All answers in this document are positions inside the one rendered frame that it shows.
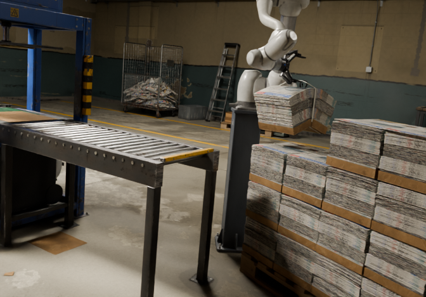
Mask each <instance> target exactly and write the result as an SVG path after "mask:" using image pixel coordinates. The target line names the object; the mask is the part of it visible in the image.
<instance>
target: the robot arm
mask: <svg viewBox="0 0 426 297"><path fill-rule="evenodd" d="M256 1H257V9H258V13H259V19H260V21H261V23H262V24H263V25H265V26H267V27H269V28H271V29H274V30H275V31H273V33H272V34H271V37H270V38H269V41H268V43H267V45H265V46H263V47H261V48H259V49H254V50H252V51H249V52H248V54H247V63H248V64H249V65H250V66H251V67H253V68H255V69H259V70H272V71H271V72H270V73H269V75H268V78H266V77H262V74H261V72H259V71H258V70H245V71H244V72H243V74H242V76H241V78H240V81H239V83H238V91H237V102H236V103H230V104H229V107H232V108H235V110H248V111H257V109H256V103H255V100H254V98H255V97H254V93H256V92H258V91H260V90H262V89H264V88H268V87H270V86H278V85H280V84H282V83H285V82H286V83H285V84H282V85H280V86H291V87H297V85H296V82H298V83H301V82H302V81H299V80H296V79H292V75H291V73H289V65H290V62H291V61H292V60H293V59H294V58H295V57H299V58H306V57H304V56H301V54H299V53H298V50H297V49H295V50H293V51H292V48H293V47H294V46H295V44H296V42H297V35H296V33H295V24H296V20H297V16H298V15H299V14H300V12H301V10H302V9H305V8H307V6H308V5H309V0H256ZM273 6H277V7H279V11H280V15H281V18H280V21H279V20H277V19H275V18H273V17H271V16H270V14H271V10H272V7H273ZM291 55H292V56H291Z"/></svg>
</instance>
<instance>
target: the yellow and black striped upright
mask: <svg viewBox="0 0 426 297"><path fill-rule="evenodd" d="M92 80H93V56H89V55H84V70H83V88H82V115H91V96H92Z"/></svg>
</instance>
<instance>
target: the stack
mask: <svg viewBox="0 0 426 297"><path fill-rule="evenodd" d="M328 154H329V151H327V150H323V149H320V148H316V147H311V146H308V145H303V144H300V143H276V144H275V143H274V144H272V143H263V144H256V145H252V152H251V158H250V160H251V167H250V172H251V173H252V174H253V175H257V176H260V177H262V178H265V179H267V180H270V181H272V182H275V183H278V184H280V185H283V186H286V187H288V188H292V189H294V190H297V191H299V192H302V193H304V194H307V195H310V196H312V197H315V198H317V199H320V200H324V202H327V203H329V204H333V205H334V206H337V207H340V208H342V209H345V210H348V211H350V212H353V213H356V214H358V215H361V216H364V217H366V218H369V219H373V221H377V222H379V223H382V224H384V225H387V226H389V227H392V228H395V229H398V230H400V231H402V232H406V233H407V234H410V235H414V236H415V237H418V238H421V239H423V240H426V194H423V193H420V192H417V191H414V190H410V189H407V188H403V187H400V186H397V185H393V184H390V183H387V182H384V181H380V180H378V178H377V179H373V178H370V177H367V176H363V175H359V174H357V173H353V172H350V171H346V170H344V169H340V168H336V167H334V166H330V165H327V164H326V157H327V156H328ZM247 209H248V210H250V211H252V212H254V213H256V214H259V215H261V216H263V217H265V218H267V219H269V220H271V221H273V222H275V223H277V224H279V225H280V226H282V227H284V228H286V229H288V230H290V231H292V232H294V233H296V234H298V235H300V236H302V237H304V238H306V239H308V240H310V241H312V242H314V243H317V244H318V245H320V246H322V247H324V248H326V249H328V250H330V251H333V252H334V253H337V254H339V255H341V256H343V257H344V258H347V259H348V260H350V261H352V262H354V263H356V264H358V265H360V266H362V267H365V266H366V268H368V269H370V270H371V271H373V272H375V273H377V274H379V275H381V276H383V277H385V278H387V279H389V280H391V281H393V282H395V283H397V284H399V285H401V286H403V287H405V288H407V289H409V290H411V291H413V292H415V293H417V294H419V295H420V296H423V297H425V296H426V251H424V250H422V249H420V248H417V247H415V246H412V245H410V244H407V243H405V242H402V241H399V240H397V239H395V238H392V237H389V236H388V235H385V234H382V233H380V232H377V231H375V230H372V229H370V228H368V227H365V226H363V225H360V224H358V223H355V222H353V221H351V220H348V219H345V218H343V217H341V216H338V215H335V214H333V213H330V212H328V211H325V210H323V209H321V208H319V207H317V206H314V205H312V204H309V203H307V202H304V201H302V200H299V199H296V198H294V197H292V196H289V195H287V194H284V193H282V192H279V191H277V190H274V189H271V188H269V187H266V186H264V185H261V184H259V183H256V182H254V181H249V182H248V194H247ZM243 243H244V244H245V245H246V246H248V247H250V248H251V249H253V250H254V251H256V252H258V253H259V254H261V255H263V256H264V257H266V258H267V259H269V260H270V261H272V262H274V263H275V264H277V265H279V266H281V267H282V268H284V269H285V270H288V271H289V272H291V273H292V274H294V275H296V276H297V277H299V278H301V279H302V280H304V281H306V282H307V283H309V284H310V285H312V286H314V287H315V288H317V289H319V290H320V291H322V292H324V293H325V294H327V295H329V296H330V297H403V296H401V295H399V294H397V293H395V292H394V291H391V290H390V289H387V288H386V287H384V286H382V285H380V284H378V283H376V282H375V281H373V280H371V279H369V278H367V277H365V276H364V275H359V274H358V273H356V272H354V271H352V270H350V269H348V268H346V267H344V266H343V265H341V264H339V263H337V262H335V261H333V260H331V259H329V258H327V257H326V256H323V255H322V254H319V253H317V252H315V251H313V250H312V249H310V248H308V247H306V246H304V245H302V244H300V243H298V242H296V241H294V240H293V239H291V238H289V237H287V236H285V235H283V234H281V233H279V232H277V231H276V230H274V229H272V228H270V227H268V226H266V225H264V224H262V223H260V222H258V221H256V220H254V219H252V218H250V217H248V216H247V217H246V224H245V235H244V242H243ZM254 259H256V258H254V257H253V256H252V255H250V254H248V253H247V252H245V251H242V255H241V264H240V271H241V272H242V273H243V274H245V275H246V276H247V277H249V278H251V279H252V280H253V281H255V282H256V283H258V284H259V285H260V286H262V287H263V288H264V289H266V290H268V291H269V292H270V293H272V294H273V295H275V296H276V297H286V296H285V295H284V294H282V293H280V292H279V291H278V290H276V289H275V288H273V287H272V286H270V285H269V284H267V283H266V282H264V281H263V280H262V279H260V278H258V270H261V271H263V272H264V273H265V274H267V275H269V276H270V277H272V278H273V279H274V280H276V281H278V282H279V283H281V284H283V285H284V286H285V287H287V288H289V289H290V290H291V291H293V292H294V293H296V294H298V295H299V297H317V296H315V295H313V294H312V293H310V292H309V291H307V290H306V289H304V288H303V287H301V286H299V285H298V284H296V283H294V282H293V281H291V280H290V279H288V278H286V277H285V276H283V275H282V274H280V273H278V272H277V271H275V270H273V269H272V268H270V267H269V266H267V265H265V264H264V263H263V262H261V261H259V260H258V259H257V260H254Z"/></svg>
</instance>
